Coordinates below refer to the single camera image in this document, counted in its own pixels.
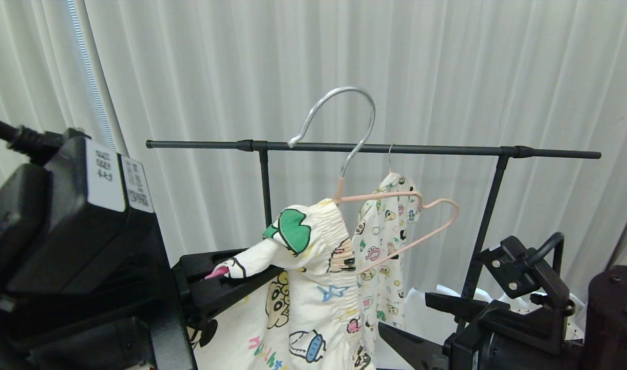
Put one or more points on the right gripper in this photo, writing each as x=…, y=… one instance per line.
x=513, y=344

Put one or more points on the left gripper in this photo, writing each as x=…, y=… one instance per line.
x=113, y=344

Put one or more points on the cream printed garment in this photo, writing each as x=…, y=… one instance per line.
x=382, y=246
x=313, y=288

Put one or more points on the pink clothes hanger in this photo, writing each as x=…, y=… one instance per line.
x=367, y=123
x=390, y=156

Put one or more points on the black clothes rack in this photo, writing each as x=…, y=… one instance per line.
x=447, y=149

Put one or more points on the white curtain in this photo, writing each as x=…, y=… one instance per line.
x=313, y=67

